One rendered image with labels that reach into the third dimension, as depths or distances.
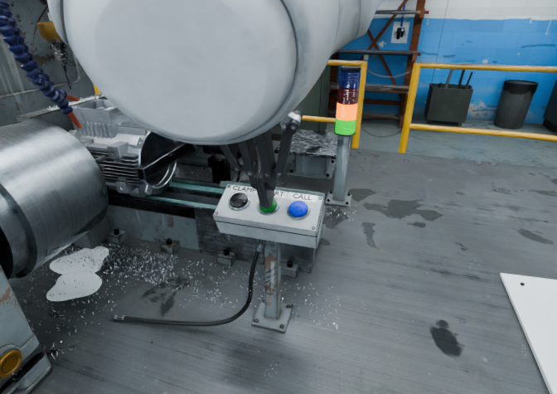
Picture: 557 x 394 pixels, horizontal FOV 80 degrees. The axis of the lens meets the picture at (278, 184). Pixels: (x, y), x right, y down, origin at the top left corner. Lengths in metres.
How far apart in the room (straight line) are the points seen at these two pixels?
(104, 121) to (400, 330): 0.79
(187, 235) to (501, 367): 0.70
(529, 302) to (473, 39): 5.01
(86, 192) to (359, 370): 0.58
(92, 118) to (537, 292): 1.08
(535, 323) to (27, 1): 1.33
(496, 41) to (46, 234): 5.60
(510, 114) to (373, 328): 5.01
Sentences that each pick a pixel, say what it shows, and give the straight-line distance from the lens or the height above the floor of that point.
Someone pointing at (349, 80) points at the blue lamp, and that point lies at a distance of 0.97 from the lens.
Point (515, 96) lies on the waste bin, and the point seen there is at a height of 0.44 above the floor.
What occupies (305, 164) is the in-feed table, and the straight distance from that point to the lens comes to 1.27.
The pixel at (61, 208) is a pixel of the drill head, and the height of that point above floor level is 1.05.
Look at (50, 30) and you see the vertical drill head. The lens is 0.88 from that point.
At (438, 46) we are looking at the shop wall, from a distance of 5.63.
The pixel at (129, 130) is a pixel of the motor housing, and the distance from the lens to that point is 0.88.
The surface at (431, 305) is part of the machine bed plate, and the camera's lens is 0.80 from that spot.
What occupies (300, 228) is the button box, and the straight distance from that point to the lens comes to 0.50.
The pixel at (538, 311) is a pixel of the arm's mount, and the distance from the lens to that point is 0.88.
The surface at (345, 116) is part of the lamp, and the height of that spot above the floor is 1.09.
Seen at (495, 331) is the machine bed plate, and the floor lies 0.80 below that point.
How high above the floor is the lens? 1.33
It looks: 26 degrees down
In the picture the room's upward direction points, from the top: straight up
